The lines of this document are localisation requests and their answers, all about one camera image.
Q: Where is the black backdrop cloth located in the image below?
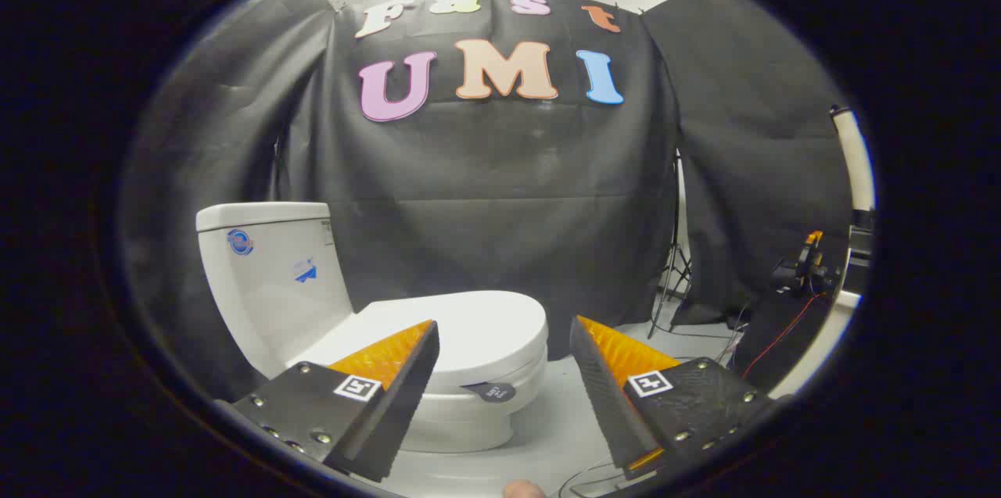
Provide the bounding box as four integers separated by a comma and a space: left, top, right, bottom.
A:
121, 0, 853, 405

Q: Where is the red cable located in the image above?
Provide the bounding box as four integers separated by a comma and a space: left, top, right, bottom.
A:
741, 293, 823, 380

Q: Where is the white toilet lid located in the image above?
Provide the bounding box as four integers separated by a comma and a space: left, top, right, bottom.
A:
301, 291, 548, 403

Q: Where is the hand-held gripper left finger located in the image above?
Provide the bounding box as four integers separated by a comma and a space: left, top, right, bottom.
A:
215, 318, 440, 483

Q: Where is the orange and black gripper device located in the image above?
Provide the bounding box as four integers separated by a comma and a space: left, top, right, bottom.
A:
773, 231, 842, 297

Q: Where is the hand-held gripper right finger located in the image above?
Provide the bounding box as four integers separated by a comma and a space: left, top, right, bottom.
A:
569, 316, 775, 481

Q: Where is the white toilet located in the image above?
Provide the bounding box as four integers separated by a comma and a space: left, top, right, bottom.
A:
196, 202, 548, 453

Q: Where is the black tripod stand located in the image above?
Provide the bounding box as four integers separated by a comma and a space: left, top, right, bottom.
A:
648, 154, 694, 339

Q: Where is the table with black cloth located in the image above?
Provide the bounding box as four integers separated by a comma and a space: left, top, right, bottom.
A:
735, 288, 863, 397

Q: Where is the white toilet tank cover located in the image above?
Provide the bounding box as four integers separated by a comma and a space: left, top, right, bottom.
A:
196, 202, 331, 233

